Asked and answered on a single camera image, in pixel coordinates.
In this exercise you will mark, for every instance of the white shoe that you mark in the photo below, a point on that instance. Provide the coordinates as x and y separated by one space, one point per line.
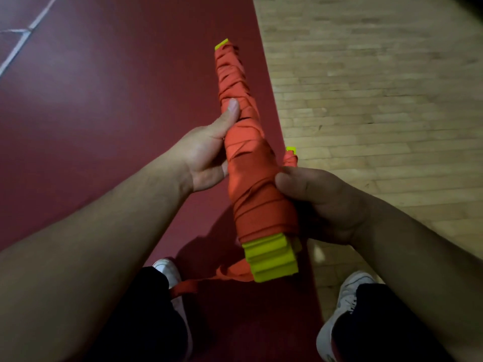
170 271
345 297

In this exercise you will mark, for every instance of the white left shoe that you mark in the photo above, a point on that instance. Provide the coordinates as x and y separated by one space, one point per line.
170 271

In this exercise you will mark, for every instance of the person's left hand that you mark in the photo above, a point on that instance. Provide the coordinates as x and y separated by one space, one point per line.
203 154

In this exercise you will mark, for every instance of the person's left forearm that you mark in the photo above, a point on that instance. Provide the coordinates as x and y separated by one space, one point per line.
83 256

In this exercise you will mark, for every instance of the black right trouser leg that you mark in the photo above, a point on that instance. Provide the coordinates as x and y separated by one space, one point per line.
388 324

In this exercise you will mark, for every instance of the person's right forearm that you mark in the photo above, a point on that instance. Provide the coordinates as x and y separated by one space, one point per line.
426 278

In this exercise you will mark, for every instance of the black trouser leg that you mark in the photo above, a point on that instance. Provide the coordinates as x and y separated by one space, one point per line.
388 324
139 316

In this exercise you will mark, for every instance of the person's right hand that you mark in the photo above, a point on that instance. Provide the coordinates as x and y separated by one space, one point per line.
332 207

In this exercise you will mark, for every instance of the white right shoe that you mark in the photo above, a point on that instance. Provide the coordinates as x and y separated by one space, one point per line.
345 297

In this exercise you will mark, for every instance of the black left trouser leg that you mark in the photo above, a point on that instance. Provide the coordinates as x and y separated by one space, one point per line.
139 316

